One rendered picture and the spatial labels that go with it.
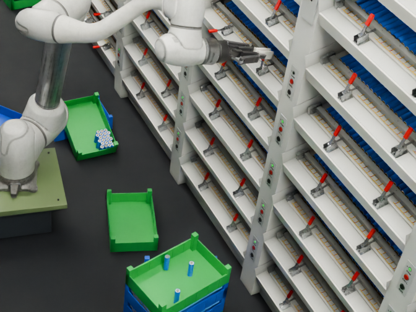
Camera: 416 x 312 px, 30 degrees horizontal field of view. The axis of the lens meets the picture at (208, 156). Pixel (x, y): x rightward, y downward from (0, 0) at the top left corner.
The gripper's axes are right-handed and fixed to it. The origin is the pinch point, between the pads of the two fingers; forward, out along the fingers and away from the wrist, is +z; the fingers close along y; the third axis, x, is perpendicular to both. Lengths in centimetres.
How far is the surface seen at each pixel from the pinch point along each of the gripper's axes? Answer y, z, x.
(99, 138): -79, -5, -97
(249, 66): -5.4, 1.2, -8.9
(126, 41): -115, 15, -64
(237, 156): -2.6, 10.5, -48.1
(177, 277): 34, -27, -70
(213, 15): -39.1, 3.8, -7.2
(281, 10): -1.7, 1.9, 15.8
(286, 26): 5.4, 0.6, 13.7
